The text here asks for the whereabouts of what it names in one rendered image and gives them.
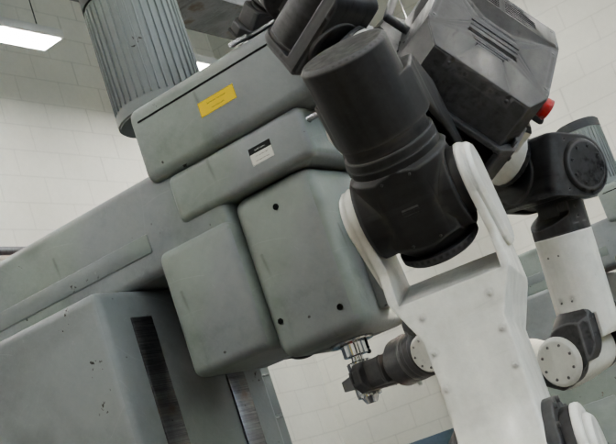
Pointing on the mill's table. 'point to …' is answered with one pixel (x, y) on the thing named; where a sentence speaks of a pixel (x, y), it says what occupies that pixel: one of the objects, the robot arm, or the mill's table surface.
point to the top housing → (216, 108)
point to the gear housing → (255, 163)
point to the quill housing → (310, 263)
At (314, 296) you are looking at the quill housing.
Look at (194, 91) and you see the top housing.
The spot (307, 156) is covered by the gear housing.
